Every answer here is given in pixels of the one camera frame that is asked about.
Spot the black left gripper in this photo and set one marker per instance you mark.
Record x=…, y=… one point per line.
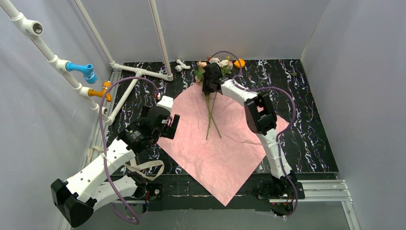
x=165, y=123

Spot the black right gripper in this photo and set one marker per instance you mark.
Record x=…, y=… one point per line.
x=209, y=81

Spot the fake white rose stem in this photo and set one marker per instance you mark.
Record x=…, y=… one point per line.
x=210, y=103

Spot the fake cream rose stem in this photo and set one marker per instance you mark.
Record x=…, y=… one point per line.
x=226, y=66

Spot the pink wrapping paper sheet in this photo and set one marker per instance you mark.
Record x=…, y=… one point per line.
x=219, y=154

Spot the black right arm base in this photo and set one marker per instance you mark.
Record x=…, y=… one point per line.
x=283, y=194

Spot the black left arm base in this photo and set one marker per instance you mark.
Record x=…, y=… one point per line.
x=146, y=191

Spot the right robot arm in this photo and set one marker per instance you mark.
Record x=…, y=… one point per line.
x=260, y=115

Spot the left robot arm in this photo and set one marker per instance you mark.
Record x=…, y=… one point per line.
x=83, y=193

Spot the small orange object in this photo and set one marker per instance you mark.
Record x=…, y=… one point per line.
x=239, y=63

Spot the small white pipe fitting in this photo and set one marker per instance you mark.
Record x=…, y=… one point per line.
x=181, y=66

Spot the beige printed ribbon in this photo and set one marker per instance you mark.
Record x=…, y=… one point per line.
x=133, y=166

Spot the brass orange tap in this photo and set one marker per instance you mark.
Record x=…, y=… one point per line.
x=105, y=86

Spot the blue plastic tap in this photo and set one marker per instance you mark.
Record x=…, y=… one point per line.
x=87, y=71

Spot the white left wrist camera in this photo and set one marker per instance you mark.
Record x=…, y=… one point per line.
x=166, y=102

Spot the aluminium rail frame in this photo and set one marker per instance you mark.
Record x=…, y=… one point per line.
x=330, y=190

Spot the white PVC pipe frame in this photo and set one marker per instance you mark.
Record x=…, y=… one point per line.
x=32, y=93

